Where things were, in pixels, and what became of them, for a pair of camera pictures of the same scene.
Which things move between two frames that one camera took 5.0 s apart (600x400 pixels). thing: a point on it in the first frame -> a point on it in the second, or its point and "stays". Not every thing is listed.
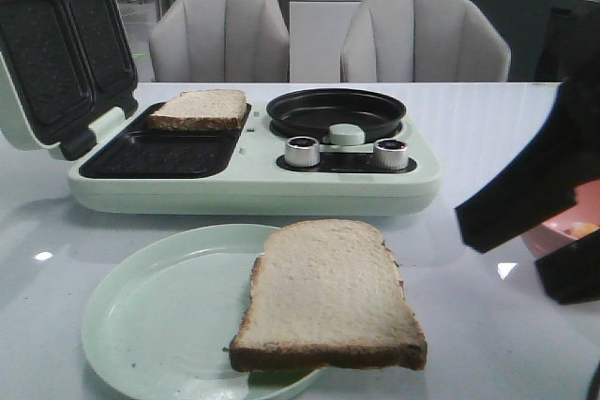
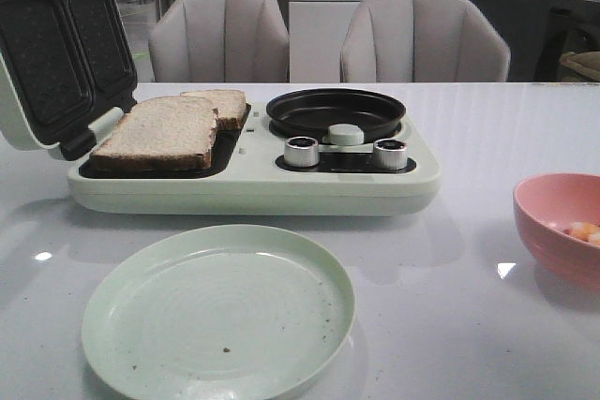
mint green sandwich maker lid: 67,61 stays
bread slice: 202,110 stays
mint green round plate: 160,324 stays
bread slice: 326,293 -> 158,133
